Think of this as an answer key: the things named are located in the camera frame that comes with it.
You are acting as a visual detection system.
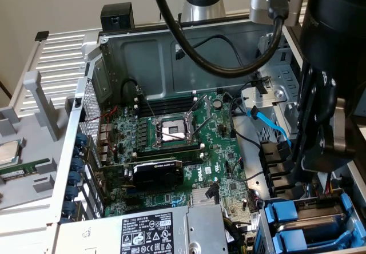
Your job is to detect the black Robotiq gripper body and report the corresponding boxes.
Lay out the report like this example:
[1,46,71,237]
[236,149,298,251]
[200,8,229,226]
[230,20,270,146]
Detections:
[299,0,366,106]

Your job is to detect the hard disk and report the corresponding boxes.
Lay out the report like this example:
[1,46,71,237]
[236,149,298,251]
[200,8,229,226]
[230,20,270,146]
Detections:
[263,190,355,237]

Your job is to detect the blue disk carrier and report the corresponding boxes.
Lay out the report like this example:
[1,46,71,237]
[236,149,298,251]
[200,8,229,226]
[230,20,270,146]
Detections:
[271,228,361,254]

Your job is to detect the grey metal drive cage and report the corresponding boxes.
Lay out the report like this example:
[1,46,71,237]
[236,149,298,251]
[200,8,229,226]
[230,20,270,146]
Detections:
[240,32,304,134]

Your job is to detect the green Dell motherboard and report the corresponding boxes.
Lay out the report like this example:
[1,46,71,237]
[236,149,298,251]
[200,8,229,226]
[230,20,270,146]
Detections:
[98,90,260,226]

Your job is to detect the silver socket cover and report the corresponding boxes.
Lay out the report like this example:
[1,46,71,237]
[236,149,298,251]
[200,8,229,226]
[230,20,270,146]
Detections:
[185,93,212,137]

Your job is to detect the black RAM slot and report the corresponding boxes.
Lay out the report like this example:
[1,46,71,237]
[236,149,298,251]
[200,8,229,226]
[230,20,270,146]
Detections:
[134,144,205,157]
[133,101,198,116]
[137,91,198,105]
[134,150,205,166]

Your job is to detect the thin metal locking lever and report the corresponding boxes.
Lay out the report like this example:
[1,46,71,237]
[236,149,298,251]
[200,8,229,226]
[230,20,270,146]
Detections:
[158,130,191,141]
[136,85,157,123]

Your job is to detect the silver finned heat sink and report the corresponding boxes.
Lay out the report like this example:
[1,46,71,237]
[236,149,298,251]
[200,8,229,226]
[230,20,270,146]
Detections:
[190,187,221,206]

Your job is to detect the CPU socket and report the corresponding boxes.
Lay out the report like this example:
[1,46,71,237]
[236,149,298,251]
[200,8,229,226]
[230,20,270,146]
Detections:
[151,113,201,152]

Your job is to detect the black Nvidia graphics card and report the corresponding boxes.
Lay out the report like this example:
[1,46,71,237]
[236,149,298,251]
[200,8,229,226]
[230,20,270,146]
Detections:
[96,158,185,191]

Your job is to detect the open grey PC case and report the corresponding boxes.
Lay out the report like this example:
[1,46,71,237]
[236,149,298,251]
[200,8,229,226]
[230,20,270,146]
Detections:
[47,9,366,254]

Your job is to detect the grey power supply with label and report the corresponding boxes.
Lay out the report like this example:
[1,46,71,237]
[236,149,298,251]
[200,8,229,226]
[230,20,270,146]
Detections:
[57,204,229,254]

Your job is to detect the small black box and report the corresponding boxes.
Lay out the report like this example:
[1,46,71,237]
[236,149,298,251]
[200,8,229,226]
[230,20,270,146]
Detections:
[100,2,135,33]

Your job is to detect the blue card clip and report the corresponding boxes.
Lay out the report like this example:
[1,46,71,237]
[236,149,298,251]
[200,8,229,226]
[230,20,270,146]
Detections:
[68,171,83,186]
[75,132,88,148]
[70,158,85,172]
[66,185,80,201]
[64,201,77,216]

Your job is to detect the grey parts rack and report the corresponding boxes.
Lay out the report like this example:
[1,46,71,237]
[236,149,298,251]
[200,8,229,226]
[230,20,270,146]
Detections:
[0,70,75,212]

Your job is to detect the green RAM stick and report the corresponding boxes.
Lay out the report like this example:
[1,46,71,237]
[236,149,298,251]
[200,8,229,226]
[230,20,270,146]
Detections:
[0,158,51,180]

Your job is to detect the silver CPU chip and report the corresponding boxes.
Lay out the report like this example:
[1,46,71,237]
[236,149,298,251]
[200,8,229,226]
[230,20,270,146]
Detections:
[0,139,25,166]

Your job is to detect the blue flat data wire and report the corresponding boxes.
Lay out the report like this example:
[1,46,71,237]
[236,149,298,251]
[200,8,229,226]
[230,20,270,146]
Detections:
[245,106,292,148]

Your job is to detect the yellow red power wires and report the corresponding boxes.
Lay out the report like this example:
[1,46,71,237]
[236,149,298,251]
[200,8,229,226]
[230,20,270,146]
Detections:
[324,170,354,197]

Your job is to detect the black plastic duct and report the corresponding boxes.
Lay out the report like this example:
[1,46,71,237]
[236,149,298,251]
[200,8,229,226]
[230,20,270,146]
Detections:
[258,140,304,202]

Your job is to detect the long black wire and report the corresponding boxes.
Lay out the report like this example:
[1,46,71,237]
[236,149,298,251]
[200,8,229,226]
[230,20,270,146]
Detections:
[228,93,262,152]

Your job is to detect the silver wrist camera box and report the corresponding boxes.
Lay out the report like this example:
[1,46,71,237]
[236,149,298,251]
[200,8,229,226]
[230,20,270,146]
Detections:
[248,0,304,27]

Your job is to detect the black power wire with plug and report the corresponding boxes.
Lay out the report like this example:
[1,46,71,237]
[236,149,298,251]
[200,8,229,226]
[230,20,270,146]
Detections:
[174,34,271,94]

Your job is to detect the mixed wire bundle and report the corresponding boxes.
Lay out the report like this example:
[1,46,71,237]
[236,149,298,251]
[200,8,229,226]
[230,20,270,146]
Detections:
[222,213,260,254]

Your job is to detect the thick black camera cable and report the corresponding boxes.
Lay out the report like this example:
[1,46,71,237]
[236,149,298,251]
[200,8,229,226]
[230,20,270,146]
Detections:
[148,0,289,79]

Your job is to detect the black looped wire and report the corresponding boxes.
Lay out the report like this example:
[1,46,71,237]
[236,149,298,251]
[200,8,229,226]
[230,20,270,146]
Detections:
[121,78,142,106]

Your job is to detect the dark brown cable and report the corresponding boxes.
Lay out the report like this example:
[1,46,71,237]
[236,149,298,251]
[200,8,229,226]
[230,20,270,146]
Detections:
[0,78,13,100]

